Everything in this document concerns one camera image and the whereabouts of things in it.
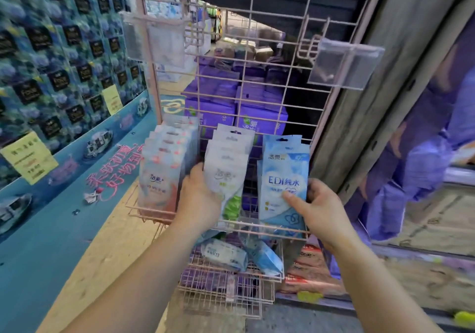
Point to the person's right hand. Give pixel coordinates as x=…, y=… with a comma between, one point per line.
x=326, y=217

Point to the person's left hand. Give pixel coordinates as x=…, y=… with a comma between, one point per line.
x=198, y=202

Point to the person's left thumb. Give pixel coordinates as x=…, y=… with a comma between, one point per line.
x=198, y=175

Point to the person's right thumb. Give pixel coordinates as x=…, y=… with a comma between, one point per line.
x=296, y=201

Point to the blue cloud wipes packet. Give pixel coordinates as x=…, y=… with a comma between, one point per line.
x=282, y=173

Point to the green white wipes packet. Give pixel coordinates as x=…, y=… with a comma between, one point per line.
x=232, y=180

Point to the person's right forearm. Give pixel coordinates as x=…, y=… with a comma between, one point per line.
x=374, y=288

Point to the person's left forearm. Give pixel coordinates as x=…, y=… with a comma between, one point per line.
x=141, y=284

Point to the row of pink wipes packets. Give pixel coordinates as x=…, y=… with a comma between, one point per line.
x=163, y=173

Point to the hanging green white packets bunch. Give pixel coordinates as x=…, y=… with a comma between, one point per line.
x=233, y=137

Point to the blue hanging wipes packet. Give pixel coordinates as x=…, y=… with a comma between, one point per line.
x=282, y=139

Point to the blue white wipes pack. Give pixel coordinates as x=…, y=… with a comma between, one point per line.
x=267, y=258
x=224, y=254

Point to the stack of red orange packets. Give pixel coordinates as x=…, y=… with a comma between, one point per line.
x=308, y=269

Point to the stack of purple tissue packs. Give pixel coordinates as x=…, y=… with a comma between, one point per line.
x=222, y=102

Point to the small yellow price tag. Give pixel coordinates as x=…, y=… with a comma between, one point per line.
x=112, y=99

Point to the pile of purple bags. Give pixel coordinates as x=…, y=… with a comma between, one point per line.
x=419, y=165

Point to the pile of brown cardboard boxes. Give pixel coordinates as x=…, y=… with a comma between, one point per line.
x=245, y=51

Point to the clear plastic tag holder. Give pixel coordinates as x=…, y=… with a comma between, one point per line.
x=345, y=65
x=156, y=43

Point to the brown cardboard box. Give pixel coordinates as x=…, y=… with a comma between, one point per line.
x=438, y=225

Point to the grey wooden pillar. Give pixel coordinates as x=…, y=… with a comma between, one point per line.
x=386, y=84

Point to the blue boat print display base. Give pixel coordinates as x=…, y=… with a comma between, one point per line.
x=48, y=240

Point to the large yellow price tag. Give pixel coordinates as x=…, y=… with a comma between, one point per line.
x=29, y=158

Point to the wall of blue floral packets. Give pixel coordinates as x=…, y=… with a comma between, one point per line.
x=63, y=54

